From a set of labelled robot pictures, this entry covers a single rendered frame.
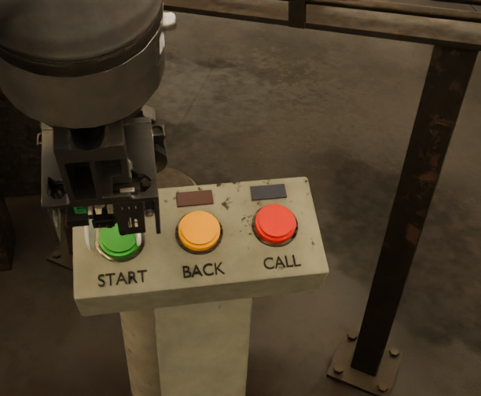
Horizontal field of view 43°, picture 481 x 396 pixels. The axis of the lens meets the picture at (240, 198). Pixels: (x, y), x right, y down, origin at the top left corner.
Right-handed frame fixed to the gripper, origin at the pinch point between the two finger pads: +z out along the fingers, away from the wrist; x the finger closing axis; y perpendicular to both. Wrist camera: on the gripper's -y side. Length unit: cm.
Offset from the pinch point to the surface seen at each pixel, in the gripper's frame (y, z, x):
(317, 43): -122, 115, 67
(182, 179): -14.3, 20.5, 7.4
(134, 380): 3, 52, -2
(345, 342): -4, 71, 39
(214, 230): 0.4, 5.7, 8.8
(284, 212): -0.8, 5.7, 15.9
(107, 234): -0.2, 5.6, -1.2
